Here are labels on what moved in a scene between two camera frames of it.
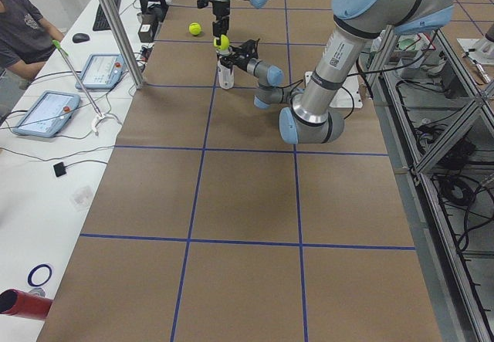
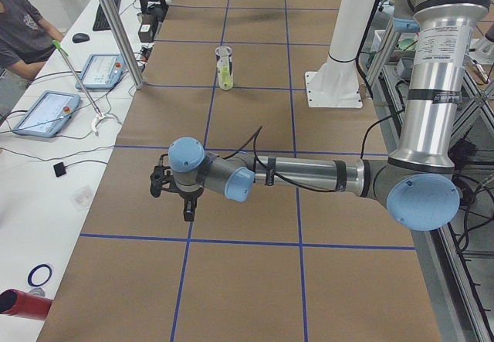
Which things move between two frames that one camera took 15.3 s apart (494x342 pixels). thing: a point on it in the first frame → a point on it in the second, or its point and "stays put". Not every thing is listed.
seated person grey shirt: x=26 y=37 stays put
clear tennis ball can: x=225 y=76 stays put
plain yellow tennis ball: x=194 y=28 → x=226 y=83
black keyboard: x=101 y=22 stays put
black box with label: x=149 y=25 stays put
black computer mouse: x=79 y=37 stays put
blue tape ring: x=34 y=269 stays put
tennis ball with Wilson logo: x=224 y=42 → x=225 y=73
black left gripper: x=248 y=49 → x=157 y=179
